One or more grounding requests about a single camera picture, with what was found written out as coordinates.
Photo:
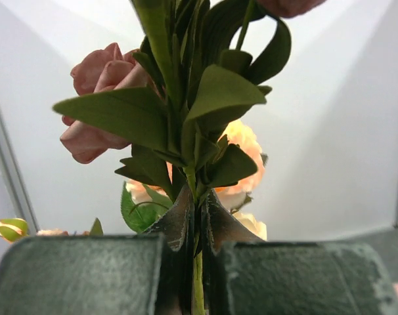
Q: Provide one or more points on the left aluminium frame post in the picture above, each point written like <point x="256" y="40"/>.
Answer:
<point x="14" y="182"/>

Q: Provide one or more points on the mauve rose flower stem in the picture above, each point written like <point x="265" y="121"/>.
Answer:
<point x="199" y="67"/>

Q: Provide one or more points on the peach peony flower stem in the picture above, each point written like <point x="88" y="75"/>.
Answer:
<point x="12" y="230"/>

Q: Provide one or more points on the pink peony bud stem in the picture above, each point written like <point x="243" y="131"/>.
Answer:
<point x="235" y="174"/>

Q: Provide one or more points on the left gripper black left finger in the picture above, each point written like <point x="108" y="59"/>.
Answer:
<point x="149" y="273"/>

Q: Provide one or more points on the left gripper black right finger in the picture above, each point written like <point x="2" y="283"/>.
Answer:
<point x="246" y="275"/>

